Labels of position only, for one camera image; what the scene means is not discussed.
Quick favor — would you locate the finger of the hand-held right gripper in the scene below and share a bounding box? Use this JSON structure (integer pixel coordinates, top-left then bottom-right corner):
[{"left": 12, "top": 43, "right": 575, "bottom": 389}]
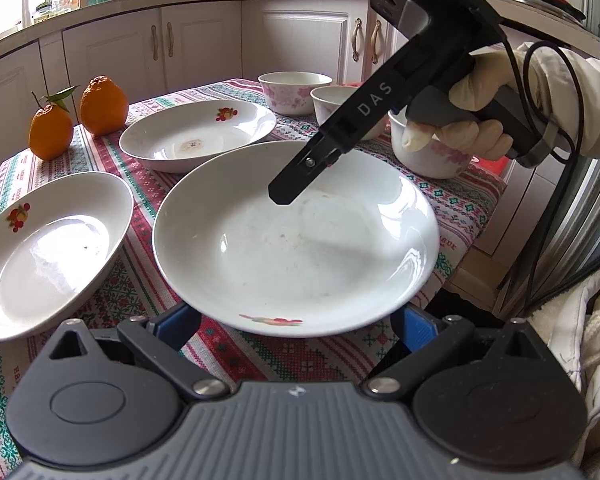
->
[{"left": 268, "top": 131, "right": 354, "bottom": 206}]

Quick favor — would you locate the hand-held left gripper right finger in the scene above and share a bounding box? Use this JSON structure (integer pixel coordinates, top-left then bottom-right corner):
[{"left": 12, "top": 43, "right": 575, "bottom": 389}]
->
[{"left": 360, "top": 306, "right": 539, "bottom": 404}]

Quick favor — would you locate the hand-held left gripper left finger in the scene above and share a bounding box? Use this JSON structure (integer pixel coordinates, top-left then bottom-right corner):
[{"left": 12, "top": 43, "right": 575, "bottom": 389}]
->
[{"left": 45, "top": 303, "right": 232, "bottom": 404}]

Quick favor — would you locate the large white plate pink print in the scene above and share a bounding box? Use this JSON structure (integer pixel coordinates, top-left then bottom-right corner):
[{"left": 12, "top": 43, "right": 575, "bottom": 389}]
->
[{"left": 152, "top": 141, "right": 441, "bottom": 339}]

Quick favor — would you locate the white bowl pink floral print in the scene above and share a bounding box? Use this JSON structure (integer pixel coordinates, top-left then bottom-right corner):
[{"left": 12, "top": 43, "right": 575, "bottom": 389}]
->
[
  {"left": 387, "top": 107, "right": 474, "bottom": 180},
  {"left": 310, "top": 85, "right": 388, "bottom": 142},
  {"left": 258, "top": 71, "right": 334, "bottom": 116}
]

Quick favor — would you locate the stained white plate fruit print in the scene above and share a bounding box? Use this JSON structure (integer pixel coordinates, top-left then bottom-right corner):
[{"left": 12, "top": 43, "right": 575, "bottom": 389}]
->
[{"left": 119, "top": 100, "right": 279, "bottom": 175}]

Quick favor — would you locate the person's right forearm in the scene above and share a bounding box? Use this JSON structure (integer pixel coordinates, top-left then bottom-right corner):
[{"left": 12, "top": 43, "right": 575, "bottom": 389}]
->
[{"left": 514, "top": 41, "right": 600, "bottom": 162}]

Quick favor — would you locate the person's right hand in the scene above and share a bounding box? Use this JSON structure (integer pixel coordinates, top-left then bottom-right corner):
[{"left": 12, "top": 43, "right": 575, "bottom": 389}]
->
[{"left": 401, "top": 44, "right": 532, "bottom": 162}]

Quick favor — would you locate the patterned tablecloth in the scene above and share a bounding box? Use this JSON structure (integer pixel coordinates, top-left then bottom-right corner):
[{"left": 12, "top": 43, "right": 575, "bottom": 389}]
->
[{"left": 0, "top": 77, "right": 509, "bottom": 480}]

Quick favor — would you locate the steel pot lid red knob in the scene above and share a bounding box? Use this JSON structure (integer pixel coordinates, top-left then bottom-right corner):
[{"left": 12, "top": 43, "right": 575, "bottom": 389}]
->
[{"left": 510, "top": 0, "right": 588, "bottom": 23}]

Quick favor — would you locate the person's white jacket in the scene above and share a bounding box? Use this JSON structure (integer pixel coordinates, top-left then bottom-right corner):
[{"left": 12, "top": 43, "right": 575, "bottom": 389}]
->
[{"left": 527, "top": 265, "right": 600, "bottom": 480}]

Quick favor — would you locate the grey ribbed metal panel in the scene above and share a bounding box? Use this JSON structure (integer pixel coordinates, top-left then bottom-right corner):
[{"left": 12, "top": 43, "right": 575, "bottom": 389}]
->
[{"left": 495, "top": 157, "right": 600, "bottom": 321}]

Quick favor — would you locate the bumpy orange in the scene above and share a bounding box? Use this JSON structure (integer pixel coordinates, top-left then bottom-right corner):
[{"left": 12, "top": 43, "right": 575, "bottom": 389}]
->
[{"left": 79, "top": 75, "right": 129, "bottom": 137}]

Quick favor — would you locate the orange with green leaf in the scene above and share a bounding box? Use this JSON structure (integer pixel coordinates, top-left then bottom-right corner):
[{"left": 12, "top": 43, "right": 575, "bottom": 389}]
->
[{"left": 28, "top": 85, "right": 81, "bottom": 162}]

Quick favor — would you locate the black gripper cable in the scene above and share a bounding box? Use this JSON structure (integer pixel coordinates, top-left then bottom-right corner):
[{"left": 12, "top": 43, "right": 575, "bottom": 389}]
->
[{"left": 495, "top": 20, "right": 588, "bottom": 316}]

